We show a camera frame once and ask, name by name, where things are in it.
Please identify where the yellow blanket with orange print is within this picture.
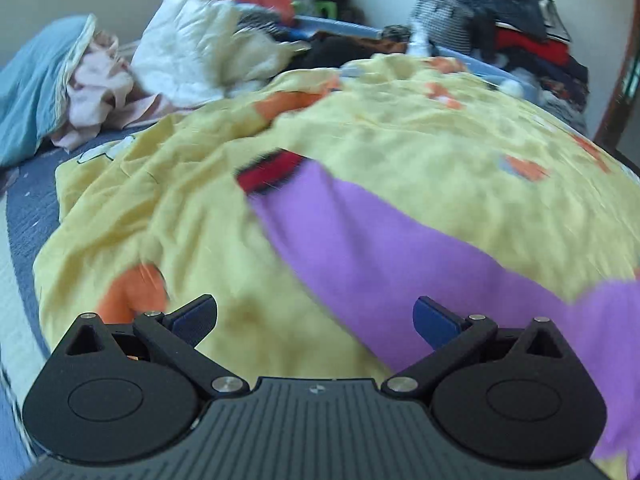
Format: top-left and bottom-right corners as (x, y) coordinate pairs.
(33, 55), (640, 480)

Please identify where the wooden door frame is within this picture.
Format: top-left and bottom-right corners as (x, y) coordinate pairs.
(592, 52), (640, 153)

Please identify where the blue patterned bed sheet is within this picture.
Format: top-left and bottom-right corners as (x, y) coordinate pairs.
(0, 125), (151, 471)

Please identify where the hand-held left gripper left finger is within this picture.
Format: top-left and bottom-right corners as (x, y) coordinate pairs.
(50, 294), (250, 402)

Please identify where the purple garment with red cuff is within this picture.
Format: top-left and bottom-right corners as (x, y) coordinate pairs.
(236, 149), (640, 463)

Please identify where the houndstooth grey garment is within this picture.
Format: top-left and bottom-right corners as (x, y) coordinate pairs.
(410, 0), (476, 56)

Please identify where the blue bed rail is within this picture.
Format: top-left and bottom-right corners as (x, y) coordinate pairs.
(287, 14), (388, 43)

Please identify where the dark patterned cloth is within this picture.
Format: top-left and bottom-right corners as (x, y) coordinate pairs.
(530, 57), (591, 133)

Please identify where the cream white quilt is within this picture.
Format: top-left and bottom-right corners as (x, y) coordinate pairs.
(131, 0), (311, 106)

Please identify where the black cloth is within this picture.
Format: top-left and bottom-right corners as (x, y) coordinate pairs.
(300, 32), (411, 71)

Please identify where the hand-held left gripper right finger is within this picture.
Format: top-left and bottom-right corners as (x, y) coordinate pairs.
(381, 296), (583, 401)

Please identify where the pink cloth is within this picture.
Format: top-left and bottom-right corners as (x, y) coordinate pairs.
(50, 30), (193, 151)

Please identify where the light blue pillow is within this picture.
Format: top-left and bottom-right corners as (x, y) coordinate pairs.
(0, 14), (97, 168)

